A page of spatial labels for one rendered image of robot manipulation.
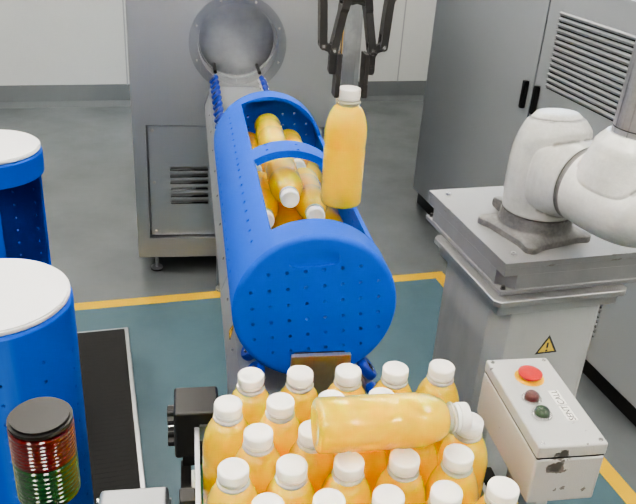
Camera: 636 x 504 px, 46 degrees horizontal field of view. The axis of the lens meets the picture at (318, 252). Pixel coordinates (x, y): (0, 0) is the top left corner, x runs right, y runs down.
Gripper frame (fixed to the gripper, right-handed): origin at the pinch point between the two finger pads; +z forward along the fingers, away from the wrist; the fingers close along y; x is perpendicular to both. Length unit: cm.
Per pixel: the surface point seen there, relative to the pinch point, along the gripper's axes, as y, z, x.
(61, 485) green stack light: 39, 28, 59
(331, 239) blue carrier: 3.4, 24.1, 11.1
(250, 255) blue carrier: 16.2, 28.5, 7.7
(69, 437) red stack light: 38, 23, 57
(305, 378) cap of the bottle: 10.0, 36.5, 31.4
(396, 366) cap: -4.2, 36.6, 29.4
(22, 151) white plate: 70, 42, -83
